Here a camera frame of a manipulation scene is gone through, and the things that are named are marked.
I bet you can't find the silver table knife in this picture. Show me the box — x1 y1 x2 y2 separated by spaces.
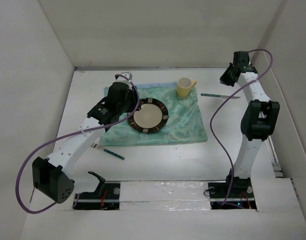
200 93 241 99

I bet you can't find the yellow cup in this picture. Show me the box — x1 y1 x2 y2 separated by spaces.
176 77 197 98

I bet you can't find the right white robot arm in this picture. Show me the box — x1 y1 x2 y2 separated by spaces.
220 51 280 179

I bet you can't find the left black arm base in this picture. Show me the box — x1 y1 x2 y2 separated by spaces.
72 171 121 211

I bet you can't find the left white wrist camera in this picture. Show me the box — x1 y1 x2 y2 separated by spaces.
114 71 133 89

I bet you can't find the green patterned cloth napkin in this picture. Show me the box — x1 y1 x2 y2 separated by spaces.
99 82 208 146

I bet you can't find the fork with teal handle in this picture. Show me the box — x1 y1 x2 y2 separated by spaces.
90 142 125 161

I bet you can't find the dark rimmed cream plate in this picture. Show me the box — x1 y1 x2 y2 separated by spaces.
127 97 169 134

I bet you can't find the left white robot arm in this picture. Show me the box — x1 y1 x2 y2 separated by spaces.
32 80 140 204

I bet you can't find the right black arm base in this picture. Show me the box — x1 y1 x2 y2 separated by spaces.
203 172 257 210

